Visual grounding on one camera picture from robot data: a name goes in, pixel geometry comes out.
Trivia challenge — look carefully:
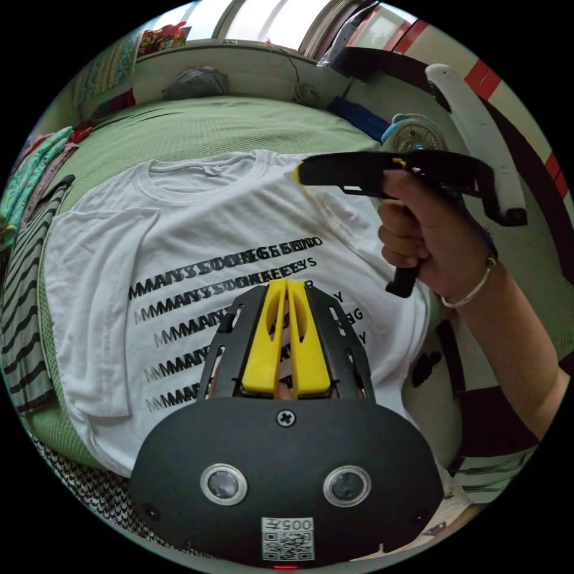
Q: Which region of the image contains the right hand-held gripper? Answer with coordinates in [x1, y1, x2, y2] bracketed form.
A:
[292, 149, 529, 298]

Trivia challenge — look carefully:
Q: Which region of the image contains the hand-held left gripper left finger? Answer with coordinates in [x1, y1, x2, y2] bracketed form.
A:
[241, 279, 288, 398]

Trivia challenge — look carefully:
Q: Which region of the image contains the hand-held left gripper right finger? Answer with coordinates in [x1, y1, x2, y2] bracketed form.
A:
[287, 279, 331, 399]

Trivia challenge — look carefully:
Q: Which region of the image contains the white t-shirt with black print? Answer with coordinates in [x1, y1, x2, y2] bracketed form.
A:
[42, 149, 432, 479]

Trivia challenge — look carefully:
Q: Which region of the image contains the person's right forearm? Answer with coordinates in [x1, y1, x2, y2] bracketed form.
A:
[441, 258, 573, 445]

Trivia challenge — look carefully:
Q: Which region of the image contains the person's right hand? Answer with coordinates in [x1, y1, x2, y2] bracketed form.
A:
[377, 170, 499, 307]

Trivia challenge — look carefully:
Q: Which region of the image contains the small grey fan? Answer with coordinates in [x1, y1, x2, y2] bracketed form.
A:
[293, 83, 322, 107]

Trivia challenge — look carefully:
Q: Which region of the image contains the blue cloth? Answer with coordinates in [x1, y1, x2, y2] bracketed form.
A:
[328, 96, 390, 141]

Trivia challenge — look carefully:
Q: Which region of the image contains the blue and white fan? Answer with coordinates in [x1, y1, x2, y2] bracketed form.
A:
[380, 112, 449, 157]

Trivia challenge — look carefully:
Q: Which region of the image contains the grey bundled cloth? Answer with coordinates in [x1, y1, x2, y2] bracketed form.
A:
[160, 66, 230, 101]

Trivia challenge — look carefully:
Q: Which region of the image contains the window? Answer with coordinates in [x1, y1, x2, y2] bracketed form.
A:
[214, 0, 343, 51]

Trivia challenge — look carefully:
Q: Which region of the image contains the colourful floral cushion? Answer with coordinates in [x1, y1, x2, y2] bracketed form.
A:
[136, 23, 193, 58]

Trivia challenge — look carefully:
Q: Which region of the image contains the person's body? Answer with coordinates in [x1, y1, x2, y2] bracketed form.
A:
[400, 291, 566, 559]

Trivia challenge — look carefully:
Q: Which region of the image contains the houndstooth patterned cloth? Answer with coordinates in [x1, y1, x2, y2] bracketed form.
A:
[26, 429, 216, 558]

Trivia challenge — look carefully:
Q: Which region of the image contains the floral curtain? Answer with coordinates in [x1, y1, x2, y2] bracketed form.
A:
[73, 31, 141, 109]

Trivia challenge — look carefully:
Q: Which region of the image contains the pile of clothes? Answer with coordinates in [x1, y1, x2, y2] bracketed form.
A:
[0, 125, 93, 414]

